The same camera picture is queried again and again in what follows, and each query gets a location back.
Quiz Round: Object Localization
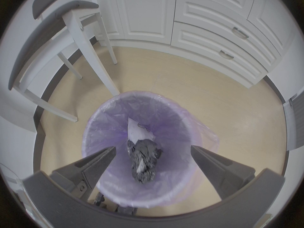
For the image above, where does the white trash bin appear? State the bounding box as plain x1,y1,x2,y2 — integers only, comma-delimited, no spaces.
82,92,198,208

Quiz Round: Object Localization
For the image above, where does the black plastic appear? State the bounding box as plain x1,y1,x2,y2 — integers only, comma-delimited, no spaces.
127,139,164,184

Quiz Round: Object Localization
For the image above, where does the white paper piece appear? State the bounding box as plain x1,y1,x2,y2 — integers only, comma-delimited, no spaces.
127,117,155,145

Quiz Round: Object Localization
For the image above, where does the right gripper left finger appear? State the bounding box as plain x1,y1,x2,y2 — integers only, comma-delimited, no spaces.
51,146,117,198

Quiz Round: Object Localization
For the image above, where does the white wardrobe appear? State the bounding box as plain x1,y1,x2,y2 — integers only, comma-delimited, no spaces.
90,0,298,88

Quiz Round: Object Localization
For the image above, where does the purple plastic bag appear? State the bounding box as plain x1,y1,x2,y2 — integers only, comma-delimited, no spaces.
81,91,219,208

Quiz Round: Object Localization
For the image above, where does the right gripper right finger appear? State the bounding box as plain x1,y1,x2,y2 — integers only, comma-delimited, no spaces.
191,145,256,200

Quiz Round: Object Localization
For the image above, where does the white chair dark grey seat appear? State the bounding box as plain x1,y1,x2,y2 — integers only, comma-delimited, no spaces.
8,0,120,123

